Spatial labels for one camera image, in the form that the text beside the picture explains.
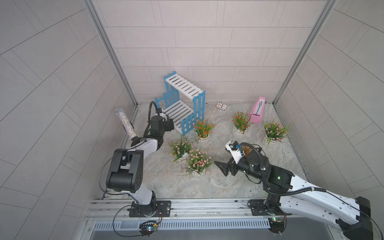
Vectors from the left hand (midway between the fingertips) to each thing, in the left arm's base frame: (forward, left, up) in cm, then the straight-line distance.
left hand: (168, 117), depth 94 cm
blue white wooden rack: (+21, -8, -9) cm, 24 cm away
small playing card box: (+18, -37, -8) cm, 42 cm away
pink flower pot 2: (-23, -10, +3) cm, 25 cm away
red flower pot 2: (-7, -45, +4) cm, 45 cm away
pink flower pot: (-30, -19, +3) cm, 36 cm away
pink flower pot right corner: (-13, -63, +3) cm, 65 cm away
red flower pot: (-11, -22, +4) cm, 25 cm away
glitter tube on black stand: (-22, +12, +9) cm, 27 cm away
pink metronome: (+6, -59, -4) cm, 60 cm away
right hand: (-30, -29, +7) cm, 43 cm away
